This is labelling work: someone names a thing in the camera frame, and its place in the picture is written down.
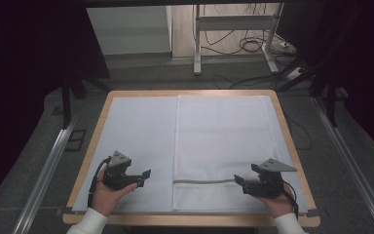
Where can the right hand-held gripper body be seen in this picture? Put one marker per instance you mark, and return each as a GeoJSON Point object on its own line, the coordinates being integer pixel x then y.
{"type": "Point", "coordinates": [269, 183]}

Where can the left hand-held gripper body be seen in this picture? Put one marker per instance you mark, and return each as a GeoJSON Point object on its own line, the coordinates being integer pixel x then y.
{"type": "Point", "coordinates": [115, 174]}

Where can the white cloth towel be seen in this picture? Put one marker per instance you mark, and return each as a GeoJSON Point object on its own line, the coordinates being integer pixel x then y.
{"type": "Point", "coordinates": [224, 139]}

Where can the person's right hand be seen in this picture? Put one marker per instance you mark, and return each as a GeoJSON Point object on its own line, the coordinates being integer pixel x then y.
{"type": "Point", "coordinates": [280, 204]}

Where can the person's left hand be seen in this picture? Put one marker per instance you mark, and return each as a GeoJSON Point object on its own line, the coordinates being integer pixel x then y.
{"type": "Point", "coordinates": [105, 198]}

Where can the wooden table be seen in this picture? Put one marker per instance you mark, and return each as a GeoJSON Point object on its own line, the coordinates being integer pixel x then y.
{"type": "Point", "coordinates": [87, 162]}

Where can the white table mat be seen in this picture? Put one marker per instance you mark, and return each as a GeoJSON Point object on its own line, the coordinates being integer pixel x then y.
{"type": "Point", "coordinates": [139, 130]}

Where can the black tape corner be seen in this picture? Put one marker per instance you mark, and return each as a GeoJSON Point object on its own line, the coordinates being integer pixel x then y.
{"type": "Point", "coordinates": [312, 213]}
{"type": "Point", "coordinates": [65, 210]}

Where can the black metal stand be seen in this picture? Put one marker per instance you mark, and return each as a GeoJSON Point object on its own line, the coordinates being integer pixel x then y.
{"type": "Point", "coordinates": [330, 100]}
{"type": "Point", "coordinates": [66, 104]}

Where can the white power strip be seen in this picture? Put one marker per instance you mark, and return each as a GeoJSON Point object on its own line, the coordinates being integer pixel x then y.
{"type": "Point", "coordinates": [294, 73]}

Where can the dark curtain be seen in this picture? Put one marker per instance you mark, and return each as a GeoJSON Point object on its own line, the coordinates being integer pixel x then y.
{"type": "Point", "coordinates": [22, 81]}
{"type": "Point", "coordinates": [363, 65]}

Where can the white cabinet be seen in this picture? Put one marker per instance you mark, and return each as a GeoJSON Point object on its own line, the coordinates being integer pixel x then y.
{"type": "Point", "coordinates": [130, 31]}

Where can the black floor outlet frame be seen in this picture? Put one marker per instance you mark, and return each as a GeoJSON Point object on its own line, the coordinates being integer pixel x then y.
{"type": "Point", "coordinates": [75, 140]}

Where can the aluminium floor rail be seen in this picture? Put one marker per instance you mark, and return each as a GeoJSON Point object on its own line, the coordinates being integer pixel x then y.
{"type": "Point", "coordinates": [45, 175]}
{"type": "Point", "coordinates": [350, 162]}

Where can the white metal desk frame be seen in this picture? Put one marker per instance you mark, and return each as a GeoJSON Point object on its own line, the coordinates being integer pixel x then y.
{"type": "Point", "coordinates": [233, 23]}

